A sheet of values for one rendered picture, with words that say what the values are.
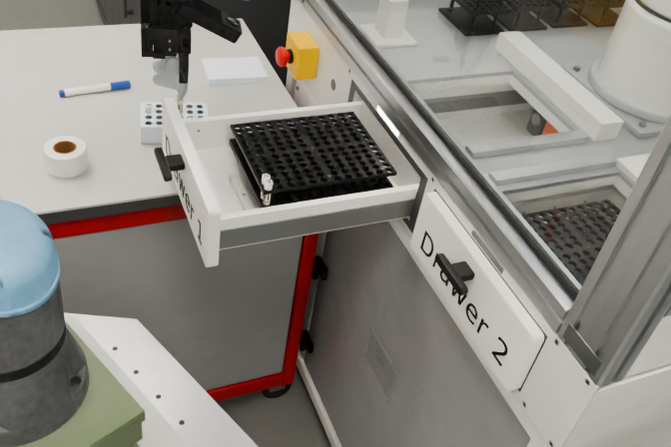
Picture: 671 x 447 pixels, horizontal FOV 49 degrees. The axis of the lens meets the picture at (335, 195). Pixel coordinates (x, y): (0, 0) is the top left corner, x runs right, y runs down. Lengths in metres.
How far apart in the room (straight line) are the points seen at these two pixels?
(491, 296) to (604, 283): 0.20
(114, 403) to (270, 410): 1.06
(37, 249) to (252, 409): 1.25
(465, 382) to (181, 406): 0.43
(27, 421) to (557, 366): 0.60
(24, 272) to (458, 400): 0.72
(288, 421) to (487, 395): 0.87
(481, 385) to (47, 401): 0.61
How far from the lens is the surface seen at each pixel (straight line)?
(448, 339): 1.18
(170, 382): 1.02
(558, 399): 0.96
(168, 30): 1.25
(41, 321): 0.77
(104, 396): 0.89
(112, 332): 1.08
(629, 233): 0.81
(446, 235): 1.06
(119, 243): 1.36
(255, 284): 1.54
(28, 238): 0.75
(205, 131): 1.24
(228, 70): 1.60
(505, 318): 0.98
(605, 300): 0.85
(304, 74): 1.47
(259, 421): 1.90
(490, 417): 1.14
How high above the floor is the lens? 1.59
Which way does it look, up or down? 39 degrees down
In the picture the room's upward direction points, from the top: 10 degrees clockwise
